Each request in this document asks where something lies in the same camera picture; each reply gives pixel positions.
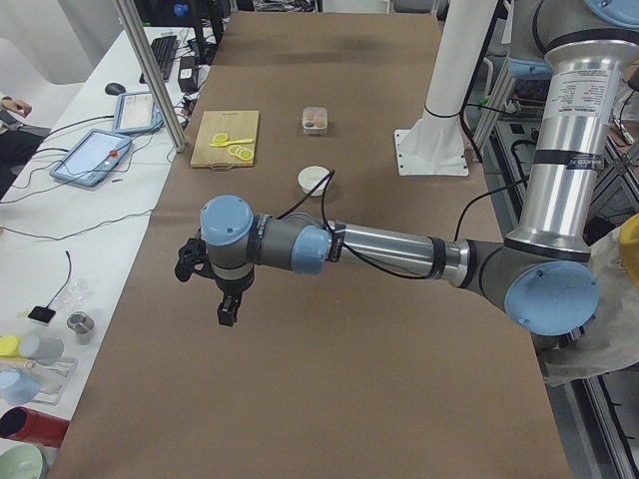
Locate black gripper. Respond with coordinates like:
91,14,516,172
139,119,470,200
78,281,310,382
214,271,255,326

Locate clear plastic egg box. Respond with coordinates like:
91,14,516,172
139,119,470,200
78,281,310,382
302,106,328,135

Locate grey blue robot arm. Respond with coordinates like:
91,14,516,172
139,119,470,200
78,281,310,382
191,12,484,237

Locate black box on desk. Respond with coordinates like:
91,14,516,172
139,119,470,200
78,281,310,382
178,56,199,93

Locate person hand at left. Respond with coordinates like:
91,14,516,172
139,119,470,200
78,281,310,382
1,97,32,118

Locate small metal cylinder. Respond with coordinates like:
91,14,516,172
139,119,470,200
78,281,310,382
67,311,95,345

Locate white round bowl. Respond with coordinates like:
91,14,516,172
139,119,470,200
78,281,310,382
298,166,329,197

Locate yellow plastic knife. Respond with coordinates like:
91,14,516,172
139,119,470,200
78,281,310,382
209,138,254,148

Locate black square pad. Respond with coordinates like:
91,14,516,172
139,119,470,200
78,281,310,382
27,305,56,324

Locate wooden cutting board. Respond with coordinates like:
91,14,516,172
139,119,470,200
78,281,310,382
190,110,260,170

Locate grey cup lying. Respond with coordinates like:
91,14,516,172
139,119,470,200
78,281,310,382
18,335,64,365

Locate blue teach pendant near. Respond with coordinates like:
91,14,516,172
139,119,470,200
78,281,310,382
50,129,133,188

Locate blue teach pendant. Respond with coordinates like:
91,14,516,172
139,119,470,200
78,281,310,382
50,129,133,188
112,92,163,135

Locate blue teach pendant far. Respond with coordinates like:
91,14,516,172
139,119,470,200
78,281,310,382
112,92,163,135

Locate yellow cup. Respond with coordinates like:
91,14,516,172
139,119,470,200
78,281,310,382
0,335,22,357

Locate light blue cup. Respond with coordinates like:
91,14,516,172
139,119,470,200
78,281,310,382
0,368,41,406

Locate red cylindrical cup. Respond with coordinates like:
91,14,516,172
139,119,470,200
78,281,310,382
1,406,70,448

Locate black computer mouse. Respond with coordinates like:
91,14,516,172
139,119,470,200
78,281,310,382
104,82,126,96

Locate light green bowl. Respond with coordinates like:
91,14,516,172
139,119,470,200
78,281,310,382
1,444,48,479

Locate black keyboard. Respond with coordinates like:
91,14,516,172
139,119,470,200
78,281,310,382
151,35,179,82

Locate person in beige clothes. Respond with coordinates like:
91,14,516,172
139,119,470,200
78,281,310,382
538,216,638,386

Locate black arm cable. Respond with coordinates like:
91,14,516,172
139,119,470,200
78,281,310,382
276,170,530,279

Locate aluminium frame post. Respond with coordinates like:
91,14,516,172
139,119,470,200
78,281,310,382
113,0,187,153

